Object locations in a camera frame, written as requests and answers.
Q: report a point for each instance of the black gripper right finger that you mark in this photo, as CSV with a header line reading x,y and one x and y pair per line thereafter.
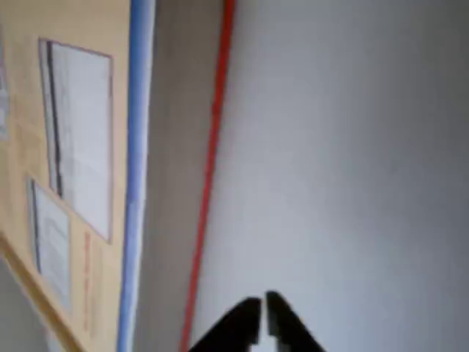
x,y
289,330

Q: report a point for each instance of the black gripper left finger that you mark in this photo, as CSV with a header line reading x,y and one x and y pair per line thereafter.
x,y
238,326

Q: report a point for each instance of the cardboard box with labels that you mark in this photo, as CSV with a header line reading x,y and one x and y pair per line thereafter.
x,y
91,256

